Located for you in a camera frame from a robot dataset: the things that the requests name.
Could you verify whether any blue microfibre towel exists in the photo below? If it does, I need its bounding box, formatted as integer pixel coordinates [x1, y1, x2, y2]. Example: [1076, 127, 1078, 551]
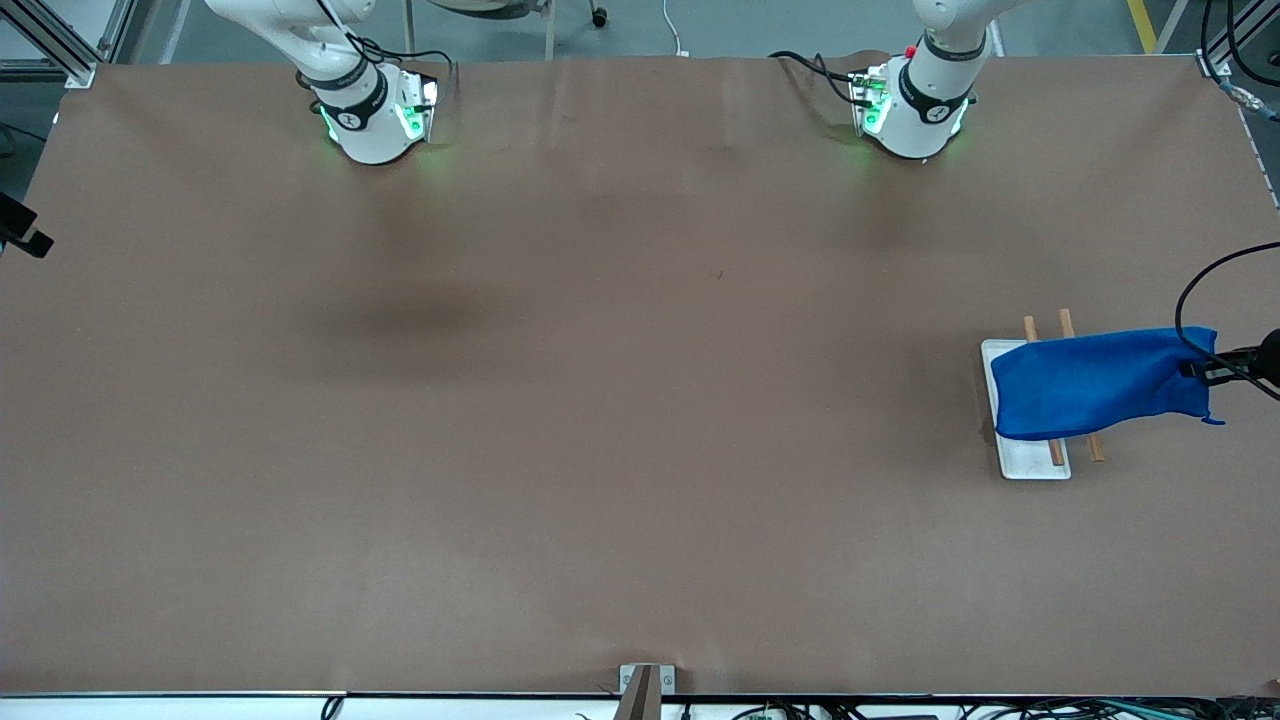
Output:
[990, 326, 1226, 442]

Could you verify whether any white towel rack base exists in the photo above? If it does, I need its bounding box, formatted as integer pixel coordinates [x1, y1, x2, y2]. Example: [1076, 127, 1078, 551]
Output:
[980, 339, 1072, 481]

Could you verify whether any chair base with caster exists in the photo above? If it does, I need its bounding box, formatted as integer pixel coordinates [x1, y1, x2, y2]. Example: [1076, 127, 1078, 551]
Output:
[400, 0, 611, 61]

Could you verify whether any grey metal mounting plate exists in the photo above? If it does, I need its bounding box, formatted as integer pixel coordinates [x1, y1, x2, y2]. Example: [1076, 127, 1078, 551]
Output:
[619, 664, 676, 697]

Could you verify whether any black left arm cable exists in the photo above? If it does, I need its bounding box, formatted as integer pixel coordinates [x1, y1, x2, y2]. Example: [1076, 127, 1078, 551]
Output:
[1174, 0, 1280, 403]

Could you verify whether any aluminium frame profile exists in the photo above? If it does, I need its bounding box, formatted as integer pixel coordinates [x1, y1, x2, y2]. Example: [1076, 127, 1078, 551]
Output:
[1190, 0, 1280, 79]
[0, 0, 136, 89]

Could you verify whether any bundle of cables under table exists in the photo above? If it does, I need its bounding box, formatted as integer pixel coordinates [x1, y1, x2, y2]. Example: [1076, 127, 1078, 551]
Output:
[575, 697, 1280, 720]

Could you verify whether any black right base cable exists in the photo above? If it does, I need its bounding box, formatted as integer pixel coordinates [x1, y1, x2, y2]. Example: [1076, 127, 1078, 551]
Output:
[298, 0, 459, 103]

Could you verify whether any black base cable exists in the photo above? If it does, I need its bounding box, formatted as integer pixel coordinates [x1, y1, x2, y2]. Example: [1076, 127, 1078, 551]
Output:
[768, 50, 871, 109]
[298, 0, 459, 103]

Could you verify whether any black left base cable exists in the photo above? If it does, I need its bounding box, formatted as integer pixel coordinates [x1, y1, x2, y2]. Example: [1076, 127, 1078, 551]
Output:
[768, 50, 871, 109]

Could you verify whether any brown camera mount bar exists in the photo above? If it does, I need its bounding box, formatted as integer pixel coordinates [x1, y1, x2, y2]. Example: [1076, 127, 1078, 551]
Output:
[620, 666, 661, 720]

